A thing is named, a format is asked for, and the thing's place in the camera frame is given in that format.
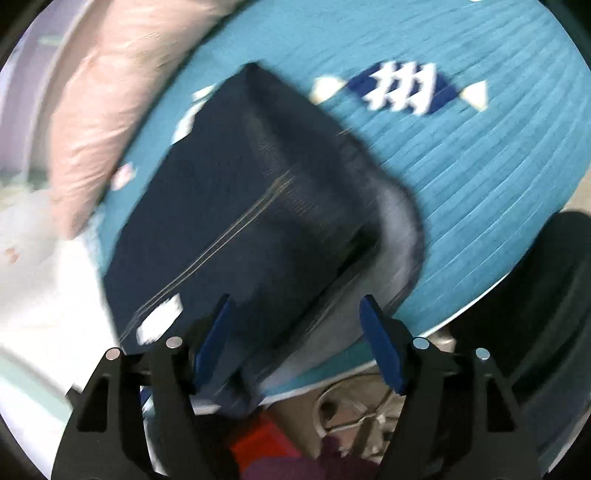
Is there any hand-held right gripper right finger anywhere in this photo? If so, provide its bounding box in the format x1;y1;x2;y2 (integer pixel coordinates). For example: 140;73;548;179
359;294;541;480

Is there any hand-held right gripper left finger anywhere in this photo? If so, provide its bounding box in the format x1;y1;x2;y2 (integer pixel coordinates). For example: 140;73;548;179
51;293;241;480

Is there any dark denim jacket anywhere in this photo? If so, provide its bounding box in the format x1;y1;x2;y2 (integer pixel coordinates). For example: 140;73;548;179
99;62;428;416

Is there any white sneaker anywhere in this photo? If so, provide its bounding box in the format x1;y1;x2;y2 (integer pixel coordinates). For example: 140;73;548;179
314;374;407;444

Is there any red plastic object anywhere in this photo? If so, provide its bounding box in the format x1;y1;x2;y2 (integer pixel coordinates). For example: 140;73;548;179
228;411;296;462

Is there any purple cloth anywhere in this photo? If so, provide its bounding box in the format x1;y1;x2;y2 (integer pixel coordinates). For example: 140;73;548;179
238;436;384;480

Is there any teal candy print bed sheet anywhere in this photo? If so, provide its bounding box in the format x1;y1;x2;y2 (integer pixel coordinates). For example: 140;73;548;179
99;0;589;402

